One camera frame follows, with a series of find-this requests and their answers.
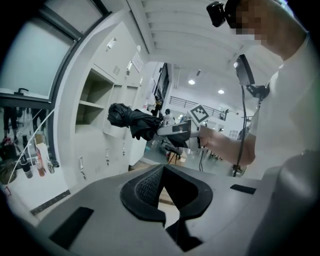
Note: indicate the black head-mounted camera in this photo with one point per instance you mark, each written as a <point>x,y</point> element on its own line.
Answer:
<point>218,13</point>

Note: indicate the black wall screen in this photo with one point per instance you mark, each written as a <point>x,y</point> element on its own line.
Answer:
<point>162,82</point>

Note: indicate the person's right forearm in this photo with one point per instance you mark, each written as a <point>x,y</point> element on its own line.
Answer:
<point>240,152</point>

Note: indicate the black chest-mounted device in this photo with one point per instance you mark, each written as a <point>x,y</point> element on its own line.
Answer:
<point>245,71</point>

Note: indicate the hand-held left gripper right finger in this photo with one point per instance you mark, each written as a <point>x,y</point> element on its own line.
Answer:
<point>192,195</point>

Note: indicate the small silver can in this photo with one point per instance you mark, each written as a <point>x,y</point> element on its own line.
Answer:
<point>51,167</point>

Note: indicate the person's head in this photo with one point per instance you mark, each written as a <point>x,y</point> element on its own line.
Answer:
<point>260,27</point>

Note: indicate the grey metal locker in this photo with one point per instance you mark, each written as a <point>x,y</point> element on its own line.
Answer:
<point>85,150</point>

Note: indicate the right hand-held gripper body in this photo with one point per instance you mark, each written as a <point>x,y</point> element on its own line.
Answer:
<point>198,113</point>

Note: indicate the person's white shirt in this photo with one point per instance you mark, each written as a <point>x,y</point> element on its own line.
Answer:
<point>287,112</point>

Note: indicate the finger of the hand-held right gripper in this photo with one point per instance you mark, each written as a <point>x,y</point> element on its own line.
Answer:
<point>180,141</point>
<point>166,130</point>

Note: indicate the black bottle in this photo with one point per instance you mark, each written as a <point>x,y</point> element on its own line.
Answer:
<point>26,167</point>

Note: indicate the black umbrella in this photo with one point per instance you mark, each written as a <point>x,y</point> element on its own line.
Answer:
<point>132,121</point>

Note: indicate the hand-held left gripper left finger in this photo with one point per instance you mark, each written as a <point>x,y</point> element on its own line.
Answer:
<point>142,193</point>

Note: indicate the round ceiling light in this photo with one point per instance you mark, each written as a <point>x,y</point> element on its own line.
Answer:
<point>191,82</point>
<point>221,91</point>

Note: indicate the orange bottle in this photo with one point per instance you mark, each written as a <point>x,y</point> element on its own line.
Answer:
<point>40,167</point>

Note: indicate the cardboard box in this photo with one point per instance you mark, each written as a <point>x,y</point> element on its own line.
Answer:
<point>178,160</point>

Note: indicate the frosted glass window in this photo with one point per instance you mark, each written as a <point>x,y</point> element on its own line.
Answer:
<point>35,55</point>

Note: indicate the white paper notice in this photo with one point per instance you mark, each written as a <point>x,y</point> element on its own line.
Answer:
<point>137,62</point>

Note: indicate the person's right hand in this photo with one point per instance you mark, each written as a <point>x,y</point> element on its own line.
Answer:
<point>211,138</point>

